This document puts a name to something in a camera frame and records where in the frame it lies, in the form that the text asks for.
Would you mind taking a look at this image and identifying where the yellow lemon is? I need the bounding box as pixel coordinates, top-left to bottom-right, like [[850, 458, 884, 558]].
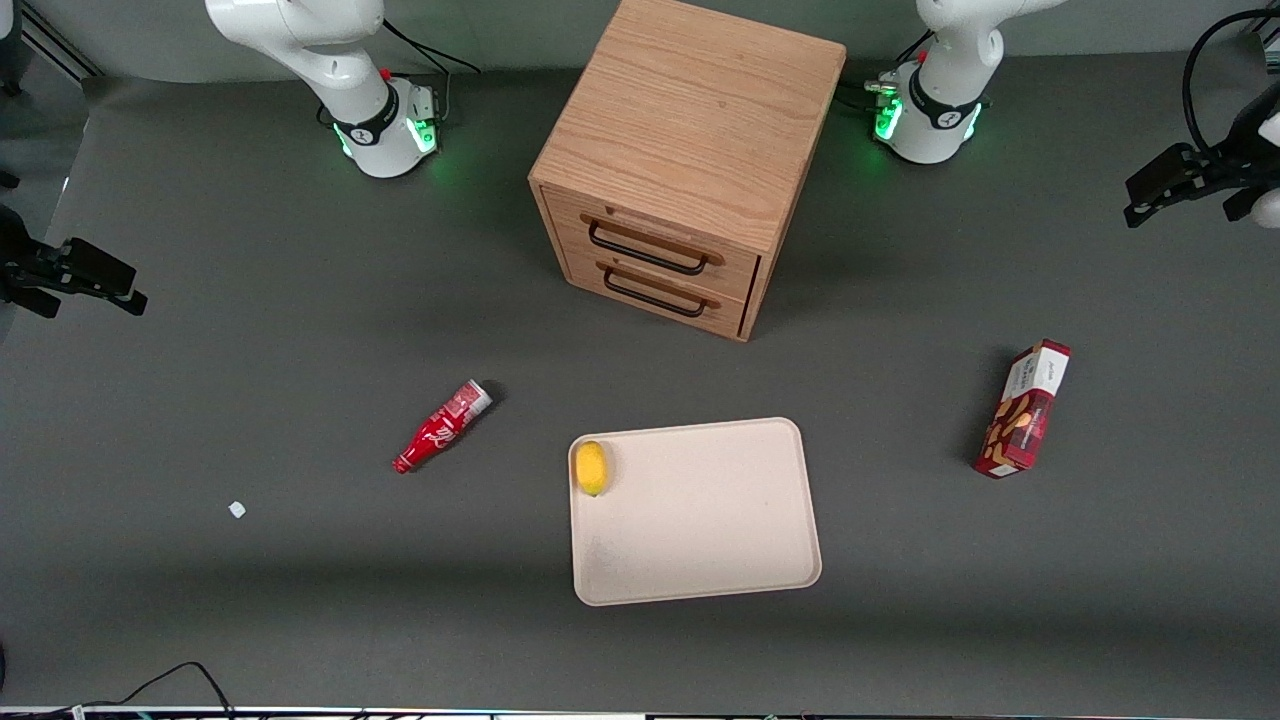
[[574, 440, 610, 498]]

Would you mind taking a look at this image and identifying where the red cookie box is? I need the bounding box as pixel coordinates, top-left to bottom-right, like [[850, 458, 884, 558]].
[[973, 339, 1072, 480]]

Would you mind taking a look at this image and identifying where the black table edge cable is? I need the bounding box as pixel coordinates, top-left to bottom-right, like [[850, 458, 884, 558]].
[[0, 661, 237, 717]]

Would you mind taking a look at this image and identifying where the black right arm base cable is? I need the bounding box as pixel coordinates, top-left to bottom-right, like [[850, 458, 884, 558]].
[[382, 18, 482, 77]]

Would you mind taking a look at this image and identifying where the wooden drawer cabinet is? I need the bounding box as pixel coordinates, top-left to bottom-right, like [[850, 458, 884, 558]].
[[528, 0, 848, 344]]

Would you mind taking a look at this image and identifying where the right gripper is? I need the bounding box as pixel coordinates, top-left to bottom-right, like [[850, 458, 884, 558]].
[[0, 205, 149, 319]]

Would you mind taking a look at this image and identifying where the black drawer handle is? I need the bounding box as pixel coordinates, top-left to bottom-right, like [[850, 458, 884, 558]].
[[587, 221, 709, 277], [602, 265, 707, 320]]

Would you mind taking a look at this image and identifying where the black left arm base cable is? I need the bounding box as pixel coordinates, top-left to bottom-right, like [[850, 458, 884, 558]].
[[838, 30, 936, 113]]

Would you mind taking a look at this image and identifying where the beige plastic tray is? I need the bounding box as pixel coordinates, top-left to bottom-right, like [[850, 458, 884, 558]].
[[567, 417, 824, 608]]

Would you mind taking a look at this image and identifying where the red soda bottle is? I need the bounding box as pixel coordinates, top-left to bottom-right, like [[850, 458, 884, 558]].
[[392, 379, 495, 476]]

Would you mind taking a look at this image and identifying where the black arm base cable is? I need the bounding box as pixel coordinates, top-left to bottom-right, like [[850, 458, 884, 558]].
[[838, 30, 936, 113], [382, 18, 482, 77]]

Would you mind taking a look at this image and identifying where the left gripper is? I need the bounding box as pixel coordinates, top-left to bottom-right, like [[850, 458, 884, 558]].
[[1123, 85, 1280, 230]]

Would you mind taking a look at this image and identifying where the wooden drawer front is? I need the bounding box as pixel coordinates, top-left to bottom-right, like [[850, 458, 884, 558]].
[[541, 187, 761, 298], [560, 248, 749, 339]]

